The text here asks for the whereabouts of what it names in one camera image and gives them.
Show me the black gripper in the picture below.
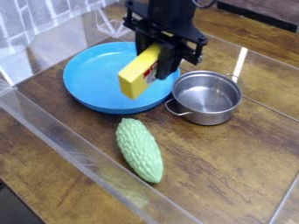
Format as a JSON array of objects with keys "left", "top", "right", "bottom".
[{"left": 124, "top": 0, "right": 206, "bottom": 80}]

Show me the yellow butter brick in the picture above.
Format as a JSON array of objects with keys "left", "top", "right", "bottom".
[{"left": 117, "top": 44, "right": 161, "bottom": 99}]

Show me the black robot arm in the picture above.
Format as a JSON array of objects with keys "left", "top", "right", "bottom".
[{"left": 124, "top": 0, "right": 206, "bottom": 80}]

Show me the blue round tray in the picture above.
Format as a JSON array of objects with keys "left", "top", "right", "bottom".
[{"left": 62, "top": 42, "right": 180, "bottom": 115}]

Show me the small steel pot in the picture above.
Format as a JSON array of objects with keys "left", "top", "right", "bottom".
[{"left": 164, "top": 71, "right": 242, "bottom": 126}]

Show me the green bitter gourd toy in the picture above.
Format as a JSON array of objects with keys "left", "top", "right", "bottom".
[{"left": 116, "top": 118, "right": 164, "bottom": 183}]

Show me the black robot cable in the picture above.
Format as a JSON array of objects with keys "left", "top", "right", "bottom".
[{"left": 190, "top": 0, "right": 217, "bottom": 9}]

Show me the clear acrylic enclosure wall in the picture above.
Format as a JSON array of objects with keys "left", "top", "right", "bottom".
[{"left": 0, "top": 79, "right": 202, "bottom": 224}]

